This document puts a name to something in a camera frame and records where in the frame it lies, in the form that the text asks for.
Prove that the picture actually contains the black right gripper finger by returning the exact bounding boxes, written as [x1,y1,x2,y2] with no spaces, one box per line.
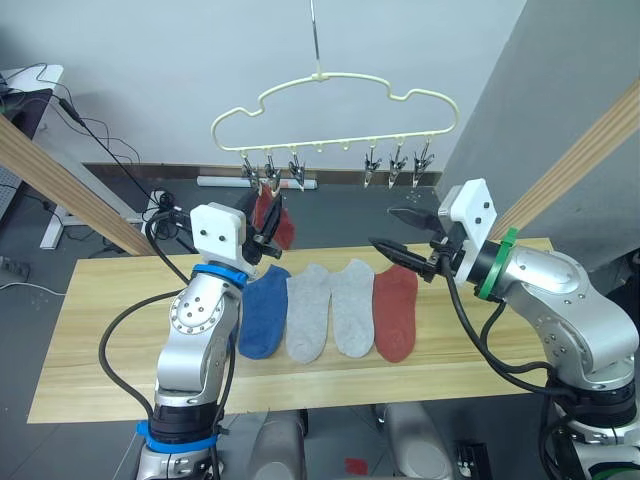
[388,205,447,235]
[368,236,435,277]

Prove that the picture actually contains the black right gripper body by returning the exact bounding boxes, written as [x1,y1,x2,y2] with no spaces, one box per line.
[423,225,470,285]

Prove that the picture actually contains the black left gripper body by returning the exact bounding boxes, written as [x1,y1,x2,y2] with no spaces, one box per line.
[242,223,284,266]

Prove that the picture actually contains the red ankle sock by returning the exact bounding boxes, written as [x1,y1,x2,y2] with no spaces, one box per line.
[372,264,420,364]
[250,181,297,250]

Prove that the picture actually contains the metal hanger clip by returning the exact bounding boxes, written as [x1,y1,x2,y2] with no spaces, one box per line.
[240,152,260,190]
[387,143,409,190]
[411,140,435,189]
[263,151,284,194]
[363,145,383,189]
[287,149,308,192]

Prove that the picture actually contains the cream plastic clip hanger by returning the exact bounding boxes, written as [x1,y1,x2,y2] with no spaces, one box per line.
[210,71,459,154]

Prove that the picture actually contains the metal hanger hook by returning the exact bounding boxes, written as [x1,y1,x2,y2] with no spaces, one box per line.
[308,0,325,77]

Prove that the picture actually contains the blue ankle sock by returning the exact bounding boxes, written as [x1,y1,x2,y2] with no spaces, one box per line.
[236,264,292,361]

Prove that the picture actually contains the grey ankle sock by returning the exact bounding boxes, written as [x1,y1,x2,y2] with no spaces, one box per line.
[285,263,334,365]
[329,257,377,359]

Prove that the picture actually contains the grey rounded shape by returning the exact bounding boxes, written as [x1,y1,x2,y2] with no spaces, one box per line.
[382,401,455,480]
[252,410,307,480]

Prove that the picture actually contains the white desk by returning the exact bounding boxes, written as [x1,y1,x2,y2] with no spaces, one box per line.
[0,63,142,250]

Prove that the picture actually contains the black floor device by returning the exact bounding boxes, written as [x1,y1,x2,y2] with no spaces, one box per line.
[453,441,490,480]

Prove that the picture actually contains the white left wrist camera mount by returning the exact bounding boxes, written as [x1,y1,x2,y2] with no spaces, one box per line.
[189,201,262,280]

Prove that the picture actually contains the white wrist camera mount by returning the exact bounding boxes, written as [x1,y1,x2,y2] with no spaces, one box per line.
[189,201,262,280]
[437,178,499,287]

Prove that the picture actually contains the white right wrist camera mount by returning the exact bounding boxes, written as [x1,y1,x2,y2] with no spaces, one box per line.
[437,178,499,287]

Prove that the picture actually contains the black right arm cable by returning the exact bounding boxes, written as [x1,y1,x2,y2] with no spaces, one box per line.
[441,267,569,401]

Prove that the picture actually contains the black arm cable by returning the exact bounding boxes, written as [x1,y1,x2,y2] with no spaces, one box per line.
[97,207,202,422]
[441,267,569,401]

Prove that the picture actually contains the black floor cables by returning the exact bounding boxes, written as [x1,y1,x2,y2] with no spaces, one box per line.
[29,62,199,256]

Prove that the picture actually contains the wooden frame beam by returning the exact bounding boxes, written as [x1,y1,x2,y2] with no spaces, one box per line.
[0,113,157,257]
[486,76,640,242]

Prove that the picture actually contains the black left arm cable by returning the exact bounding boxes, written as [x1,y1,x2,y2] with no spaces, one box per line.
[97,207,202,422]

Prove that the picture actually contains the white floor cable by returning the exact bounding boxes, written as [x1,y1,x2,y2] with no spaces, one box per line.
[0,281,67,297]

